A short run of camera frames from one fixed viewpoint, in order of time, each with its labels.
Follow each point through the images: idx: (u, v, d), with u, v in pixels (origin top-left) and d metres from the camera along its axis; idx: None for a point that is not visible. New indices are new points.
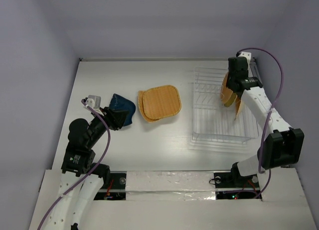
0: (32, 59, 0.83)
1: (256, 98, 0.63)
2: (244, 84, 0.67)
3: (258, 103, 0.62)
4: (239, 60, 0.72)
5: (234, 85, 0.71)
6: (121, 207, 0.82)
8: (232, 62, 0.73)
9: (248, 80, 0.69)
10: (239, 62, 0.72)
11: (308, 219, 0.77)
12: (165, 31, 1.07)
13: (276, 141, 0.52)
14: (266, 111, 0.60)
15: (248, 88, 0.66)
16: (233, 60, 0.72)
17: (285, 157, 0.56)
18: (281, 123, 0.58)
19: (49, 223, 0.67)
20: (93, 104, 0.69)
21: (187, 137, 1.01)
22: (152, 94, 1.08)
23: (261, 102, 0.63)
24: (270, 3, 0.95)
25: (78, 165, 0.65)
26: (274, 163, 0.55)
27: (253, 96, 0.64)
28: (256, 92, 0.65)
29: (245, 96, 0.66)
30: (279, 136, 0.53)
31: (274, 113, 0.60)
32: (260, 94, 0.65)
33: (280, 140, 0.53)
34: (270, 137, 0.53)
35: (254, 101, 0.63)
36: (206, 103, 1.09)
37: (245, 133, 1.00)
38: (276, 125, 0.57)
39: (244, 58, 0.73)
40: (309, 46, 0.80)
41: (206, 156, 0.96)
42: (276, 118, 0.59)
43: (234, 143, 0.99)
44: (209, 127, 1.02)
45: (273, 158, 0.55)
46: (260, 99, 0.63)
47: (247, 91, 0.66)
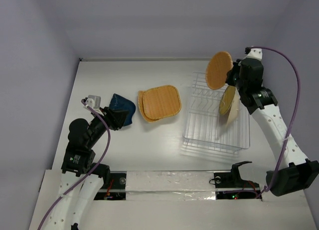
0: (32, 59, 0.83)
1: (271, 121, 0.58)
2: (257, 102, 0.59)
3: (272, 126, 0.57)
4: (256, 69, 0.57)
5: (244, 97, 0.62)
6: (121, 208, 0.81)
8: (244, 69, 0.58)
9: (262, 94, 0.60)
10: (255, 72, 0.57)
11: (308, 219, 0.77)
12: (165, 31, 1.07)
13: (291, 176, 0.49)
14: (282, 138, 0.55)
15: (261, 106, 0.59)
16: (247, 68, 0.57)
17: (298, 188, 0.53)
18: (297, 154, 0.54)
19: (49, 223, 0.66)
20: (92, 103, 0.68)
21: (180, 141, 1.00)
22: (152, 94, 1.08)
23: (275, 125, 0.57)
24: (270, 3, 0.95)
25: (78, 165, 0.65)
26: (284, 191, 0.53)
27: (267, 118, 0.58)
28: (270, 113, 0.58)
29: (258, 115, 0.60)
30: (294, 172, 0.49)
31: (290, 141, 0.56)
32: (274, 114, 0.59)
33: (295, 175, 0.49)
34: (284, 172, 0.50)
35: (268, 124, 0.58)
36: (201, 108, 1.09)
37: (237, 143, 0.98)
38: (291, 156, 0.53)
39: (259, 64, 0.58)
40: (309, 45, 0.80)
41: (197, 162, 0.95)
42: (292, 147, 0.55)
43: (226, 151, 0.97)
44: (201, 134, 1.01)
45: (284, 188, 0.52)
46: (275, 122, 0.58)
47: (261, 110, 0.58)
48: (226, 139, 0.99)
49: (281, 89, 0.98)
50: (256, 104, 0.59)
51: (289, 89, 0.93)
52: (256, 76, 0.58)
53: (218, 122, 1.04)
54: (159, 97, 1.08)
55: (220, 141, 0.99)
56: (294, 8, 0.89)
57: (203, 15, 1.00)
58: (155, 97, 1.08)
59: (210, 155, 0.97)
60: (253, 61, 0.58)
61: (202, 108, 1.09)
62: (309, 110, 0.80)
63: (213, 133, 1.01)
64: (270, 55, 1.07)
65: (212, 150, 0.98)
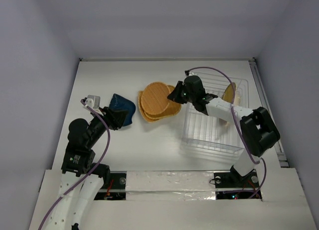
0: (32, 59, 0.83)
1: (218, 105, 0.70)
2: (205, 102, 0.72)
3: (221, 107, 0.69)
4: (195, 82, 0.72)
5: (197, 106, 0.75)
6: (121, 207, 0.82)
8: (188, 85, 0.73)
9: (207, 98, 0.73)
10: (196, 84, 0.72)
11: (308, 219, 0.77)
12: (165, 31, 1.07)
13: (247, 123, 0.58)
14: (229, 108, 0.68)
15: (207, 102, 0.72)
16: (190, 83, 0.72)
17: (268, 137, 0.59)
18: (244, 109, 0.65)
19: (50, 224, 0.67)
20: (92, 103, 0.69)
21: (180, 140, 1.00)
22: (151, 102, 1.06)
23: (222, 105, 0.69)
24: (270, 3, 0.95)
25: (78, 165, 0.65)
26: (261, 143, 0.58)
27: (215, 105, 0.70)
28: (215, 101, 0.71)
29: (209, 109, 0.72)
30: (248, 119, 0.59)
31: (236, 106, 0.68)
32: (218, 100, 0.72)
33: (249, 120, 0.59)
34: (242, 124, 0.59)
35: (218, 108, 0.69)
36: None
37: (237, 143, 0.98)
38: (242, 113, 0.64)
39: (197, 77, 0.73)
40: (308, 45, 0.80)
41: (198, 162, 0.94)
42: (239, 109, 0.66)
43: (225, 151, 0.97)
44: (201, 134, 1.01)
45: (257, 140, 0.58)
46: (220, 104, 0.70)
47: (207, 104, 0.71)
48: (226, 139, 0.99)
49: (281, 89, 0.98)
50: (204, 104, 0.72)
51: (289, 89, 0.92)
52: (199, 87, 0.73)
53: (218, 122, 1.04)
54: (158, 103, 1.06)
55: (220, 141, 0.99)
56: (293, 8, 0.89)
57: (203, 15, 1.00)
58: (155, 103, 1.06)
59: (210, 155, 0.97)
60: (193, 77, 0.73)
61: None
62: (309, 110, 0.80)
63: (213, 133, 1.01)
64: (270, 55, 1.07)
65: (211, 149, 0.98)
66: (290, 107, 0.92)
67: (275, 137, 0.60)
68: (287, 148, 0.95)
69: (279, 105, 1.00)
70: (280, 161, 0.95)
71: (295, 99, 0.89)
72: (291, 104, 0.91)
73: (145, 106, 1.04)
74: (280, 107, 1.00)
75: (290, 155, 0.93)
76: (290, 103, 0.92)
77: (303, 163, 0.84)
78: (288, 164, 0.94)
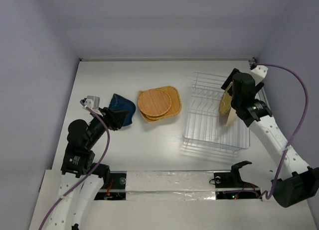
0: (32, 59, 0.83)
1: (268, 131, 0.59)
2: (253, 114, 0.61)
3: (270, 137, 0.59)
4: (247, 83, 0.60)
5: (240, 112, 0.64)
6: (121, 207, 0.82)
8: (238, 84, 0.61)
9: (256, 107, 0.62)
10: (248, 85, 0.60)
11: (308, 219, 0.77)
12: (165, 31, 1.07)
13: (296, 186, 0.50)
14: (282, 148, 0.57)
15: (257, 119, 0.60)
16: (240, 83, 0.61)
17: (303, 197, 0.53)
18: (299, 163, 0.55)
19: (50, 225, 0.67)
20: (92, 104, 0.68)
21: (180, 140, 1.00)
22: (149, 104, 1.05)
23: (273, 136, 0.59)
24: (270, 3, 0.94)
25: (77, 166, 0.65)
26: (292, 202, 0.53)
27: (264, 129, 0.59)
28: (266, 124, 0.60)
29: (255, 126, 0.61)
30: (299, 181, 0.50)
31: (291, 151, 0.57)
32: (271, 125, 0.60)
33: (300, 184, 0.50)
34: (290, 181, 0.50)
35: (266, 135, 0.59)
36: (201, 108, 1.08)
37: (237, 143, 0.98)
38: (294, 165, 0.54)
39: (251, 77, 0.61)
40: (308, 45, 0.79)
41: (197, 162, 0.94)
42: (293, 156, 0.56)
43: (226, 151, 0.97)
44: (201, 134, 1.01)
45: (291, 199, 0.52)
46: (272, 132, 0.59)
47: (257, 122, 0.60)
48: (226, 139, 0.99)
49: (281, 89, 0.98)
50: (252, 116, 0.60)
51: (289, 89, 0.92)
52: (249, 90, 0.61)
53: (218, 122, 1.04)
54: (155, 106, 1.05)
55: (220, 140, 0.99)
56: (293, 7, 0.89)
57: (203, 15, 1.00)
58: (152, 107, 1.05)
59: (210, 155, 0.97)
60: (245, 76, 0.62)
61: (202, 108, 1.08)
62: (309, 111, 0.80)
63: (213, 133, 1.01)
64: (270, 55, 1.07)
65: (211, 149, 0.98)
66: (290, 108, 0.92)
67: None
68: None
69: (279, 105, 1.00)
70: None
71: (295, 99, 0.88)
72: (292, 104, 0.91)
73: (145, 107, 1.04)
74: (280, 107, 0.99)
75: None
76: (290, 103, 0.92)
77: None
78: None
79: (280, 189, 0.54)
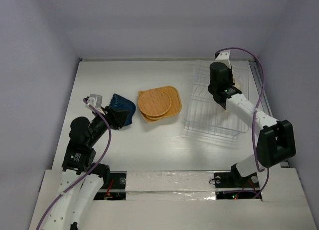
0: (32, 59, 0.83)
1: (239, 103, 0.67)
2: (226, 95, 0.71)
3: (241, 107, 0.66)
4: (221, 71, 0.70)
5: (216, 96, 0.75)
6: (121, 208, 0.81)
8: (213, 72, 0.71)
9: (228, 90, 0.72)
10: (222, 73, 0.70)
11: (308, 219, 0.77)
12: (165, 31, 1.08)
13: (268, 136, 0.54)
14: (251, 112, 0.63)
15: (230, 97, 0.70)
16: (215, 71, 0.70)
17: (282, 151, 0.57)
18: (268, 118, 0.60)
19: (49, 221, 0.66)
20: (94, 102, 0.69)
21: (180, 126, 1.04)
22: (149, 104, 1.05)
23: (243, 106, 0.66)
24: (269, 4, 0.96)
25: (78, 163, 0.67)
26: (274, 158, 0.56)
27: (236, 102, 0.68)
28: (237, 98, 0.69)
29: (229, 103, 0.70)
30: (269, 131, 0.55)
31: (260, 112, 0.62)
32: (241, 99, 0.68)
33: (271, 134, 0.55)
34: (261, 133, 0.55)
35: (239, 106, 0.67)
36: (203, 95, 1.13)
37: (237, 127, 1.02)
38: (263, 121, 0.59)
39: (224, 65, 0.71)
40: (307, 46, 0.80)
41: (197, 146, 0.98)
42: (262, 115, 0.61)
43: (225, 136, 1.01)
44: (201, 119, 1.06)
45: (271, 154, 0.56)
46: (242, 103, 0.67)
47: (229, 99, 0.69)
48: (226, 123, 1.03)
49: (281, 89, 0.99)
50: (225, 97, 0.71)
51: (289, 90, 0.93)
52: (223, 77, 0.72)
53: (218, 108, 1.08)
54: (155, 106, 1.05)
55: (220, 125, 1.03)
56: (293, 8, 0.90)
57: (202, 15, 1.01)
58: (152, 106, 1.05)
59: (210, 138, 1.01)
60: (219, 65, 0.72)
61: (203, 96, 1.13)
62: (308, 111, 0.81)
63: (213, 119, 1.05)
64: (270, 56, 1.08)
65: (211, 133, 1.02)
66: (290, 108, 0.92)
67: (290, 154, 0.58)
68: None
69: (279, 106, 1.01)
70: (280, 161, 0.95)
71: (295, 100, 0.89)
72: (291, 104, 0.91)
73: (144, 107, 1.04)
74: (280, 107, 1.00)
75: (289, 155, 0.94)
76: (290, 105, 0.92)
77: (303, 163, 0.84)
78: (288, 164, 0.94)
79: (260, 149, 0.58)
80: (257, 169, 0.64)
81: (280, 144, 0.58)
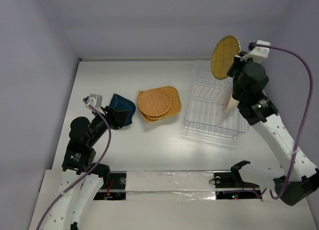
0: (32, 59, 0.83)
1: (276, 133, 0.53)
2: (259, 115, 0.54)
3: (278, 139, 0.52)
4: (259, 80, 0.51)
5: (244, 110, 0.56)
6: (121, 208, 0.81)
8: (249, 82, 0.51)
9: (261, 104, 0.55)
10: (261, 84, 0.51)
11: (307, 219, 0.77)
12: (165, 31, 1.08)
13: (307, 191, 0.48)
14: (291, 151, 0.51)
15: (263, 119, 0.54)
16: (251, 81, 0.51)
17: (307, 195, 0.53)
18: (307, 164, 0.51)
19: (49, 222, 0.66)
20: (94, 102, 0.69)
21: (180, 126, 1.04)
22: (148, 104, 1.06)
23: (281, 138, 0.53)
24: (269, 4, 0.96)
25: (78, 163, 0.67)
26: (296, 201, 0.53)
27: (272, 131, 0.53)
28: (274, 124, 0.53)
29: (261, 128, 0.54)
30: (309, 186, 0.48)
31: (299, 153, 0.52)
32: (278, 126, 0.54)
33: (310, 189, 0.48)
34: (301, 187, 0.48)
35: (274, 137, 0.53)
36: (203, 95, 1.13)
37: (237, 127, 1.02)
38: (303, 169, 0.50)
39: (263, 73, 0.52)
40: (307, 46, 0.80)
41: (197, 146, 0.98)
42: (301, 158, 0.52)
43: (225, 136, 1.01)
44: (201, 119, 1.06)
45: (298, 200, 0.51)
46: (279, 134, 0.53)
47: (263, 123, 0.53)
48: (226, 124, 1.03)
49: (281, 89, 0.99)
50: (257, 116, 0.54)
51: (289, 90, 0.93)
52: (259, 87, 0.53)
53: (218, 108, 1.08)
54: (155, 106, 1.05)
55: (220, 125, 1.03)
56: (293, 8, 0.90)
57: (202, 15, 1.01)
58: (152, 106, 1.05)
59: (210, 138, 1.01)
60: (258, 72, 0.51)
61: (204, 95, 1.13)
62: (308, 111, 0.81)
63: (213, 119, 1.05)
64: (270, 55, 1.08)
65: (211, 133, 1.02)
66: (290, 108, 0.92)
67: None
68: None
69: (279, 106, 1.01)
70: None
71: (295, 99, 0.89)
72: (292, 104, 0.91)
73: (144, 107, 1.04)
74: (280, 107, 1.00)
75: None
76: (291, 105, 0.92)
77: None
78: None
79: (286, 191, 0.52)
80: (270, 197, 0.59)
81: None
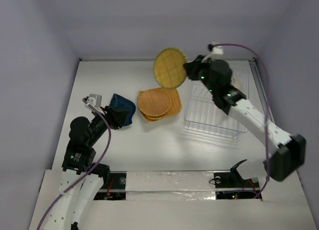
0: (31, 59, 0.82)
1: (246, 113, 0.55)
2: (229, 101, 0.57)
3: (250, 118, 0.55)
4: (226, 72, 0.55)
5: (217, 100, 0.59)
6: (121, 208, 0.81)
8: (216, 74, 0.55)
9: (231, 94, 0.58)
10: (227, 76, 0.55)
11: (307, 218, 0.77)
12: (165, 31, 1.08)
13: (284, 157, 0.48)
14: (262, 125, 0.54)
15: (234, 104, 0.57)
16: (219, 73, 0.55)
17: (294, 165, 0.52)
18: (281, 132, 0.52)
19: (49, 222, 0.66)
20: (94, 102, 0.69)
21: (180, 126, 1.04)
22: (149, 104, 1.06)
23: (252, 116, 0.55)
24: (269, 4, 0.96)
25: (78, 163, 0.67)
26: (286, 173, 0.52)
27: (243, 111, 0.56)
28: (243, 105, 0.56)
29: (233, 112, 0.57)
30: (285, 151, 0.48)
31: (271, 124, 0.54)
32: (248, 106, 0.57)
33: (287, 155, 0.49)
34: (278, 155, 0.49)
35: (246, 117, 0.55)
36: (203, 95, 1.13)
37: (237, 127, 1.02)
38: (277, 137, 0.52)
39: (227, 65, 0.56)
40: (307, 46, 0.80)
41: (197, 146, 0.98)
42: (274, 129, 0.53)
43: (225, 136, 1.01)
44: (201, 119, 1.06)
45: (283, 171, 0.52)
46: (250, 113, 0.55)
47: (234, 108, 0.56)
48: (226, 124, 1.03)
49: (281, 89, 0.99)
50: (228, 104, 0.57)
51: (289, 90, 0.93)
52: (228, 79, 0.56)
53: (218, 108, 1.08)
54: (155, 106, 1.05)
55: (220, 125, 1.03)
56: (293, 8, 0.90)
57: (202, 15, 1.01)
58: (152, 105, 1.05)
59: (210, 138, 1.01)
60: (222, 64, 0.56)
61: (204, 96, 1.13)
62: (308, 111, 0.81)
63: (213, 119, 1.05)
64: (270, 55, 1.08)
65: (211, 133, 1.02)
66: (291, 108, 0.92)
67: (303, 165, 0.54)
68: None
69: (279, 106, 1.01)
70: None
71: (295, 99, 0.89)
72: (291, 104, 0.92)
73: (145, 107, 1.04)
74: (280, 107, 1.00)
75: None
76: (291, 105, 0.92)
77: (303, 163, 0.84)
78: None
79: (272, 166, 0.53)
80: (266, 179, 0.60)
81: None
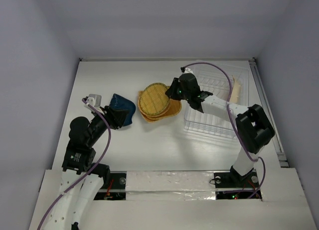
0: (31, 59, 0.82)
1: (213, 102, 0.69)
2: (199, 101, 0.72)
3: (216, 105, 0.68)
4: (190, 80, 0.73)
5: (191, 104, 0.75)
6: (121, 208, 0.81)
8: (183, 82, 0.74)
9: (201, 95, 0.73)
10: (191, 82, 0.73)
11: (307, 219, 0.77)
12: (165, 31, 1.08)
13: (244, 121, 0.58)
14: (225, 106, 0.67)
15: (203, 100, 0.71)
16: (185, 81, 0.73)
17: (262, 134, 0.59)
18: (240, 107, 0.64)
19: (49, 222, 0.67)
20: (93, 102, 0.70)
21: (180, 126, 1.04)
22: (149, 105, 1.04)
23: (217, 103, 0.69)
24: (269, 4, 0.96)
25: (78, 163, 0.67)
26: (258, 142, 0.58)
27: (210, 102, 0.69)
28: (211, 98, 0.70)
29: (205, 107, 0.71)
30: (244, 117, 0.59)
31: (232, 104, 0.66)
32: (214, 98, 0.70)
33: (246, 120, 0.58)
34: (239, 121, 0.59)
35: (213, 105, 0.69)
36: None
37: None
38: (238, 111, 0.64)
39: (192, 75, 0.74)
40: (307, 45, 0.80)
41: (197, 146, 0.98)
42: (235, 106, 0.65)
43: (225, 136, 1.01)
44: (201, 118, 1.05)
45: (253, 138, 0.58)
46: (216, 101, 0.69)
47: (203, 102, 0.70)
48: (226, 123, 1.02)
49: (281, 89, 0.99)
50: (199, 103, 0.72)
51: (289, 90, 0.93)
52: (194, 84, 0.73)
53: None
54: (154, 105, 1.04)
55: (220, 125, 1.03)
56: (293, 8, 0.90)
57: (202, 15, 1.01)
58: (151, 105, 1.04)
59: (210, 138, 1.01)
60: (188, 75, 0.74)
61: None
62: (308, 111, 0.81)
63: (213, 119, 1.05)
64: (270, 55, 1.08)
65: (211, 133, 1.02)
66: (291, 108, 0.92)
67: (270, 134, 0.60)
68: (287, 148, 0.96)
69: (279, 106, 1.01)
70: (280, 161, 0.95)
71: (295, 99, 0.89)
72: (291, 104, 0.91)
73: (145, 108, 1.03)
74: (280, 107, 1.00)
75: (289, 155, 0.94)
76: (291, 104, 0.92)
77: (303, 163, 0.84)
78: (288, 164, 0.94)
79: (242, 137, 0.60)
80: (251, 160, 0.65)
81: (257, 127, 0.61)
